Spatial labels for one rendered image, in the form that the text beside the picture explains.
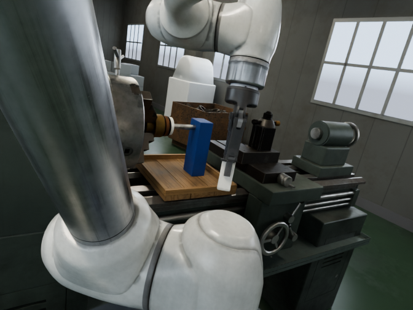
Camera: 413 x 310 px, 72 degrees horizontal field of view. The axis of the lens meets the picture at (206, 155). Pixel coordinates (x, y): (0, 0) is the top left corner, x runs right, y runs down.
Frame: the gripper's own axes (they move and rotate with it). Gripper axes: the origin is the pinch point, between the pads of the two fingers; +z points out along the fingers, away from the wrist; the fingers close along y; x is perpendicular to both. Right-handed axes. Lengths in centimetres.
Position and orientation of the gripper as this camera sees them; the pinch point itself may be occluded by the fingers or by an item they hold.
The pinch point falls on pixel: (225, 175)
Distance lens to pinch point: 66.4
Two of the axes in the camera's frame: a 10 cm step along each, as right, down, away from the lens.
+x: -9.8, -1.9, -0.2
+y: 0.1, -1.2, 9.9
